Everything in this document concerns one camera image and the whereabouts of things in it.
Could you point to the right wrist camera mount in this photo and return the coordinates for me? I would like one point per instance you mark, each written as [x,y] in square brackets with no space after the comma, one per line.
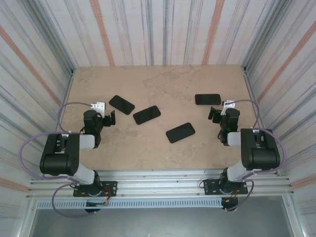
[228,105]

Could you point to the aluminium rail frame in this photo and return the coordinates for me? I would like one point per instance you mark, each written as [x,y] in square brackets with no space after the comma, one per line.
[160,182]

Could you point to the aluminium side rail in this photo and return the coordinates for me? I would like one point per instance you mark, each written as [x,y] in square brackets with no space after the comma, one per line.
[68,90]
[250,89]

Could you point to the silver-edged smartphone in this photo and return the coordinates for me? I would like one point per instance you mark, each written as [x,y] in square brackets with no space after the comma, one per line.
[121,104]

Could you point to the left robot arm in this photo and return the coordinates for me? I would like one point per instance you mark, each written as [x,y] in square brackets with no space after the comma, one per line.
[59,158]

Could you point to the black-screen smartphone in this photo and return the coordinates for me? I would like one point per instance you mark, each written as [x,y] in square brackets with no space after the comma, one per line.
[146,115]

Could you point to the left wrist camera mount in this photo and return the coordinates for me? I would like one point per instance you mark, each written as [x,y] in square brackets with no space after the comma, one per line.
[98,106]

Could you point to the black mounting clamp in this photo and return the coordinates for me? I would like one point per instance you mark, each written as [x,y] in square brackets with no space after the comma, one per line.
[92,210]
[229,207]

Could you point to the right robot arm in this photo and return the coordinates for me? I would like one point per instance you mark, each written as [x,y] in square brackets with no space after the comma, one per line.
[261,153]

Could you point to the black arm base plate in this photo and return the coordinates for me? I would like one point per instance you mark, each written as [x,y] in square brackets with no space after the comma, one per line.
[111,185]
[209,185]

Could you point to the black phone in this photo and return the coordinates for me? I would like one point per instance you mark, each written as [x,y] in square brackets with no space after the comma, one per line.
[195,99]

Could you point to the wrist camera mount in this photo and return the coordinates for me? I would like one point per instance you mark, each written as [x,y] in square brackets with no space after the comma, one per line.
[98,106]
[228,105]

